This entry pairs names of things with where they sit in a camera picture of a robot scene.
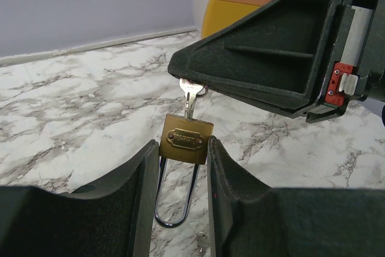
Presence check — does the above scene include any small key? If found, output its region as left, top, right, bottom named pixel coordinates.
left=195, top=231, right=211, bottom=256

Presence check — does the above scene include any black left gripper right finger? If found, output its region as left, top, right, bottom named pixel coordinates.
left=208, top=137, right=384, bottom=256

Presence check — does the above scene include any silver key set with ring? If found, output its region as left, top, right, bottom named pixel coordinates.
left=179, top=78, right=208, bottom=120

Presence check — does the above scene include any small brass padlock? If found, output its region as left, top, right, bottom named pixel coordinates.
left=154, top=114, right=214, bottom=229

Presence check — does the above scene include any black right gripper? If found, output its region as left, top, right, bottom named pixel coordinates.
left=168, top=0, right=384, bottom=123

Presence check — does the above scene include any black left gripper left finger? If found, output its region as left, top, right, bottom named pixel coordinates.
left=1, top=140, right=159, bottom=256

